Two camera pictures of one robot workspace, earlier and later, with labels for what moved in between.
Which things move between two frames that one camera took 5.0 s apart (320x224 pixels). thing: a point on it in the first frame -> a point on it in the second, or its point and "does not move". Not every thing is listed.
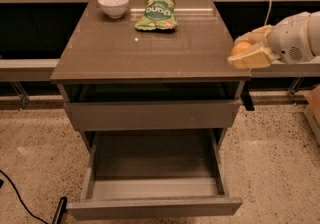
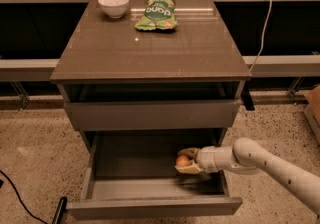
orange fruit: [239, 47] -> [182, 160]
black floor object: [60, 210] does not move
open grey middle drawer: [154, 176] does not move
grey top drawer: [153, 115] does not move
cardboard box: [312, 111] does not move
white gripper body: [289, 42] -> [206, 158]
